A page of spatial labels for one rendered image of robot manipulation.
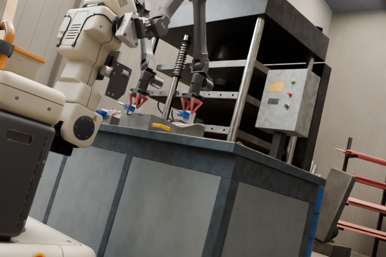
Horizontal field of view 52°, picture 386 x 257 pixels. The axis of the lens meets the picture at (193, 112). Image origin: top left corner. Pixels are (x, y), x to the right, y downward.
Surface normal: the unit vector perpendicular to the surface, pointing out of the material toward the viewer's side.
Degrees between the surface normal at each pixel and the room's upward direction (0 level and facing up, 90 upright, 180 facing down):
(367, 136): 90
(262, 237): 90
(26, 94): 90
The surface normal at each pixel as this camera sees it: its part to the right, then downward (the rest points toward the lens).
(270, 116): -0.69, -0.30
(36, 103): 0.77, 0.10
